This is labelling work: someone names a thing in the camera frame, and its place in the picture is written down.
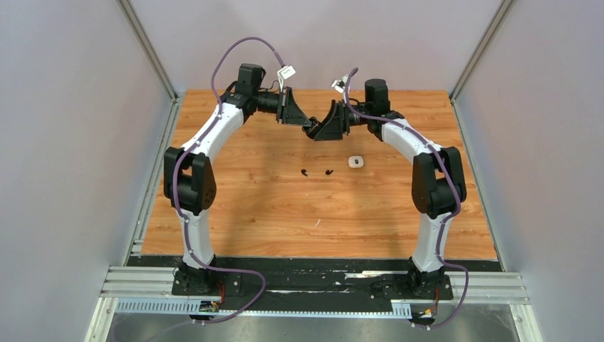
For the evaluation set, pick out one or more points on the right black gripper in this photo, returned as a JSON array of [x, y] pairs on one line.
[[337, 123]]

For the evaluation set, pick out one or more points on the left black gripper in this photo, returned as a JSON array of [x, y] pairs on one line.
[[288, 111]]

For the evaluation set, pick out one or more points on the cream earbud charging case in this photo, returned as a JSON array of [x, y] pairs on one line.
[[355, 162]]

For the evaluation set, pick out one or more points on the black earbud charging case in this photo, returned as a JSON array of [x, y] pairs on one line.
[[311, 131]]

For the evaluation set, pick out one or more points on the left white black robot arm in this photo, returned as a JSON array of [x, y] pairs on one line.
[[189, 181]]

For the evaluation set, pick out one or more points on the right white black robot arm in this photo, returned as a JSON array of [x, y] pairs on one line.
[[438, 186]]

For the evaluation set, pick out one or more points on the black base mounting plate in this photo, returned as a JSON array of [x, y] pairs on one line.
[[301, 284]]

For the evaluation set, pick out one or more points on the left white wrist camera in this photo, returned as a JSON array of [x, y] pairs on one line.
[[283, 74]]

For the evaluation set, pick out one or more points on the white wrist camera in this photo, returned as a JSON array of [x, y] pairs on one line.
[[340, 84], [283, 74]]

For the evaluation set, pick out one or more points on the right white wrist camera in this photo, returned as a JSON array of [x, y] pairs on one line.
[[340, 84]]

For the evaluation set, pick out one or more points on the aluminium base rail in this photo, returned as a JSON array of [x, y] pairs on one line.
[[135, 289]]

